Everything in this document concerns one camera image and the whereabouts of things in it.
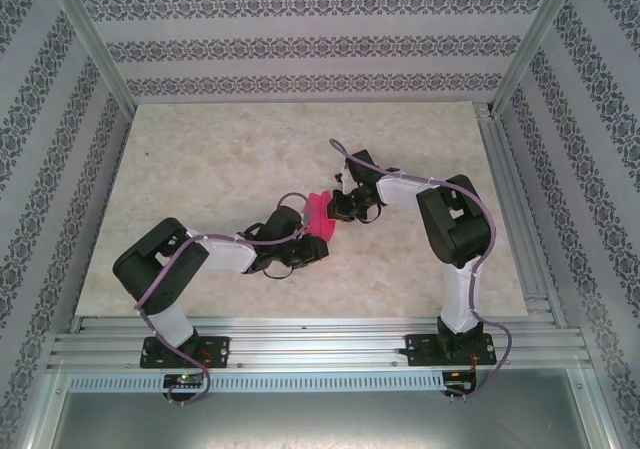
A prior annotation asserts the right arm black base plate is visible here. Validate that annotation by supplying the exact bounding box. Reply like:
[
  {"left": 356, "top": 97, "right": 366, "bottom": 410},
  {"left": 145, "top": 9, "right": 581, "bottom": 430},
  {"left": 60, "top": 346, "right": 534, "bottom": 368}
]
[{"left": 404, "top": 332, "right": 499, "bottom": 368}]

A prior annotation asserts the aluminium side rail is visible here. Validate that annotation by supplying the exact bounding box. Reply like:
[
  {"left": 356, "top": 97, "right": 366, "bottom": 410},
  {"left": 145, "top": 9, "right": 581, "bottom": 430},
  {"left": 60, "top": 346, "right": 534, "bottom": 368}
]
[
  {"left": 477, "top": 101, "right": 569, "bottom": 329},
  {"left": 69, "top": 113, "right": 135, "bottom": 331}
]

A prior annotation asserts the slotted grey cable duct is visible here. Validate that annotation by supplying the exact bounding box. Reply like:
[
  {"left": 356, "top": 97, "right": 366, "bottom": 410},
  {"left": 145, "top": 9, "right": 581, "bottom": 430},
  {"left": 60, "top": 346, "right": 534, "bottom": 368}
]
[{"left": 67, "top": 372, "right": 446, "bottom": 394}]

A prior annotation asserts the pink paper sheet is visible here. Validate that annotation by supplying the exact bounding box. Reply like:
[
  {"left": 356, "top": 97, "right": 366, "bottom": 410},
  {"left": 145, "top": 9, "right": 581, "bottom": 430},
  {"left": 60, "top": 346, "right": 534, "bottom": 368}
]
[{"left": 305, "top": 191, "right": 337, "bottom": 243}]

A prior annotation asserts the aluminium corner post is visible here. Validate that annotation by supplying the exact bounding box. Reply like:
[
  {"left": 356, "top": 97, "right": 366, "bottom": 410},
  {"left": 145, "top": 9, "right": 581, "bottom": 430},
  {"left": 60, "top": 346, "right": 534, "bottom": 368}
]
[
  {"left": 42, "top": 0, "right": 139, "bottom": 115},
  {"left": 489, "top": 0, "right": 584, "bottom": 115}
]

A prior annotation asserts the aluminium frame leg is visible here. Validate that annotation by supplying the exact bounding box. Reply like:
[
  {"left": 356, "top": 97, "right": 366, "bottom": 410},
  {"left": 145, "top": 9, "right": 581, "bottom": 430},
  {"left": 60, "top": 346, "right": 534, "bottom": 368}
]
[
  {"left": 17, "top": 368, "right": 71, "bottom": 449},
  {"left": 572, "top": 368, "right": 624, "bottom": 449}
]

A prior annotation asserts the grey sheet metal panel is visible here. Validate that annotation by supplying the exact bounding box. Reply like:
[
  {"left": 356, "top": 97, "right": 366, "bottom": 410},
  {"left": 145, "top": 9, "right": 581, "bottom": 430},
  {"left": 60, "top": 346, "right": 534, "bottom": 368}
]
[{"left": 49, "top": 392, "right": 609, "bottom": 449}]

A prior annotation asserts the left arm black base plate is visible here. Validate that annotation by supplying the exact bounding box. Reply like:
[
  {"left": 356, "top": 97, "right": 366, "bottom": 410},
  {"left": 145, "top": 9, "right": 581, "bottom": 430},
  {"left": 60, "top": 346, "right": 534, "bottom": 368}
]
[{"left": 139, "top": 336, "right": 231, "bottom": 370}]

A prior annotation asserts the aluminium mounting rail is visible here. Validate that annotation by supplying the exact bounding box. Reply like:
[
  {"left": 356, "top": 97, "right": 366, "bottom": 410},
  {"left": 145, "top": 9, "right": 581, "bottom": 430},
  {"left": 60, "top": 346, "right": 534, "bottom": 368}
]
[{"left": 47, "top": 318, "right": 594, "bottom": 373}]

